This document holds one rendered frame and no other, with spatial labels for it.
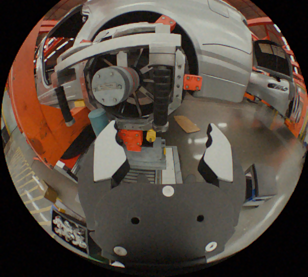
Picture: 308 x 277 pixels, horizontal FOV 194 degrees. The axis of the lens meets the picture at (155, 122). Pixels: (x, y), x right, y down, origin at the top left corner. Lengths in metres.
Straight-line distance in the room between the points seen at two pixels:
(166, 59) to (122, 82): 0.15
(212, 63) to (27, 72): 1.01
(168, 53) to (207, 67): 0.46
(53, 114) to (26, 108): 0.20
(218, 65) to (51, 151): 1.11
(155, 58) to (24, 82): 0.60
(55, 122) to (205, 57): 0.98
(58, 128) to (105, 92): 0.45
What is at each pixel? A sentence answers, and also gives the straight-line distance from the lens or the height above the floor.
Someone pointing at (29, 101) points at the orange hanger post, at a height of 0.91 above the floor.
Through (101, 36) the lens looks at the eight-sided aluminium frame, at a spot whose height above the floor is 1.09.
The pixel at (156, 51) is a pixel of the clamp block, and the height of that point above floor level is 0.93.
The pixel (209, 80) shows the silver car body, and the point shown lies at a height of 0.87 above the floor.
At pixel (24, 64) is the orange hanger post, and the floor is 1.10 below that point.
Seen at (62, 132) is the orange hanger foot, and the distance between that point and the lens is 0.70.
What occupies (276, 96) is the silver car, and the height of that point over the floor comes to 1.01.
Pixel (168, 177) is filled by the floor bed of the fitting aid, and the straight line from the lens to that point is 0.89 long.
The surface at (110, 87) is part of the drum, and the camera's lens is 0.30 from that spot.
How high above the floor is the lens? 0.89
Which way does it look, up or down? 32 degrees down
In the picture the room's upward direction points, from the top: straight up
